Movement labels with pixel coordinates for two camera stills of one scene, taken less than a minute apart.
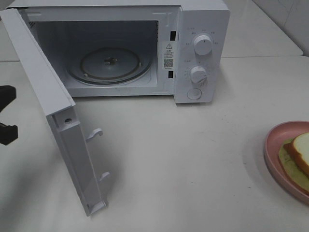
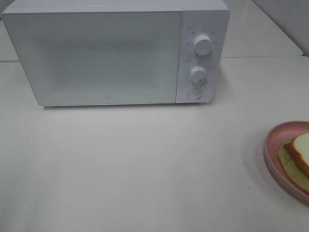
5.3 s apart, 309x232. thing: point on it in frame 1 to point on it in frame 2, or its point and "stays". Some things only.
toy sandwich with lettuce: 294,158 stays
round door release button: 194,94 stays
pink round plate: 274,138 stays
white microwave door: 71,139 to 100,58
